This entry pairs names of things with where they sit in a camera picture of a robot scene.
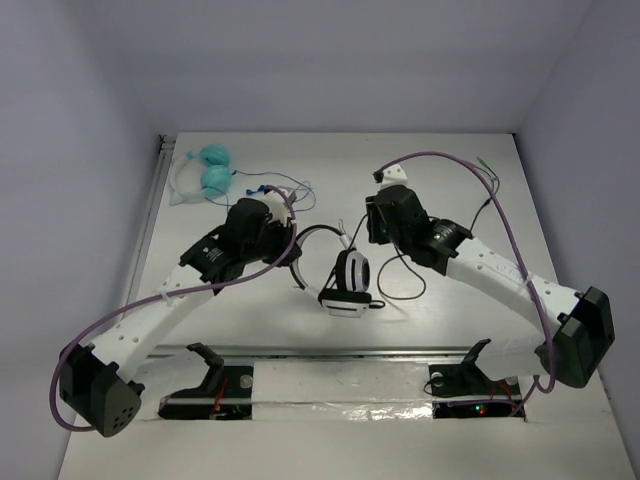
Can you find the aluminium rail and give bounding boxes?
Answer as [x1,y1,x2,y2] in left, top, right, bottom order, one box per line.
[117,133,177,307]
[149,345,476,360]

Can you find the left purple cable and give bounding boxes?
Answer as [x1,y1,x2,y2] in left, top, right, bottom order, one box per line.
[49,184,300,432]

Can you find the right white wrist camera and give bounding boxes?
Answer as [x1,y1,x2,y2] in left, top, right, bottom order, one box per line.
[373,163,408,190]

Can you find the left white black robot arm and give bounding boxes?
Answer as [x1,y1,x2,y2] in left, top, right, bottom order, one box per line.
[48,187,297,438]

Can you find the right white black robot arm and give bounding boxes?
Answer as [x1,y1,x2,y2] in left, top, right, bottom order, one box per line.
[365,185,615,393]

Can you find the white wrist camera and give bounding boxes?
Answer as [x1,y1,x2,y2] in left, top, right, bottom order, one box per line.
[262,185,297,226]
[373,163,408,190]

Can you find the aluminium rail left side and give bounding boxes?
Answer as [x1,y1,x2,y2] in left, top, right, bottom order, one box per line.
[117,133,177,307]

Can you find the white foil-covered block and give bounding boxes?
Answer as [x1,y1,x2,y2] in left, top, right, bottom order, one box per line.
[251,360,433,422]

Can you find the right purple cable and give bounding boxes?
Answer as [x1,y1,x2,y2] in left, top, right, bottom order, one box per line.
[382,150,559,417]

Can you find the teal white headphones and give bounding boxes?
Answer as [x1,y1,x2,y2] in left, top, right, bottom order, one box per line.
[168,144,232,206]

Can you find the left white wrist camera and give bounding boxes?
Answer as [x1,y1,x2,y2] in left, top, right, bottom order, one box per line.
[262,185,297,226]

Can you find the aluminium rail front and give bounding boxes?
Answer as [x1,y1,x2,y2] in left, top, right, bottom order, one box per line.
[149,345,476,360]

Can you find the white black headphones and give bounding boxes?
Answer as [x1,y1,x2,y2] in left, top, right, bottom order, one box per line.
[289,224,386,318]

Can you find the blue earphones with cable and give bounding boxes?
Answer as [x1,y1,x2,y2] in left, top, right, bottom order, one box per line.
[207,169,317,213]

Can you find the purple cable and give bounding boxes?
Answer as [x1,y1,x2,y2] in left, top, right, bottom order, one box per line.
[382,150,559,417]
[49,184,300,432]

